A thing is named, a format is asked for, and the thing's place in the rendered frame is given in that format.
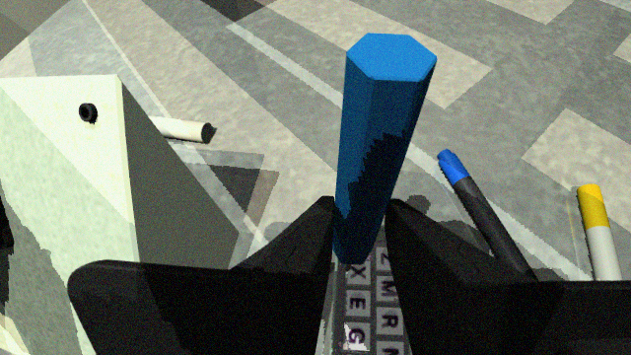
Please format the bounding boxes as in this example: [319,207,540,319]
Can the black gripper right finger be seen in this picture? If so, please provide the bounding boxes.
[385,198,631,355]

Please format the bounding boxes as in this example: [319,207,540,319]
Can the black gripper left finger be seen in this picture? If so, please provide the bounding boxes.
[67,195,334,355]

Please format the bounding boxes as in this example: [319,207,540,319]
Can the grey keyboard with white letter keys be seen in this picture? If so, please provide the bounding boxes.
[329,225,412,355]

